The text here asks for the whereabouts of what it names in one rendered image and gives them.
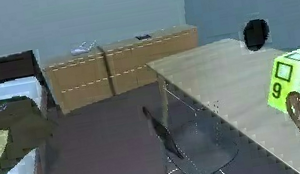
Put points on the black flat object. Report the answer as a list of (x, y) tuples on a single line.
[(143, 36)]

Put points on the white small object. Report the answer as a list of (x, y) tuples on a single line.
[(82, 48)]

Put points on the wooden chest of drawers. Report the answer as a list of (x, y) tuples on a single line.
[(79, 80), (140, 59)]

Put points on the pale wooden table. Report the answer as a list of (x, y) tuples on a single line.
[(244, 99)]

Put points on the black round object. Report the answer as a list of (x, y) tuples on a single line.
[(256, 34)]

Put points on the dark grey chair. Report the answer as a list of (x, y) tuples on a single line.
[(198, 147)]

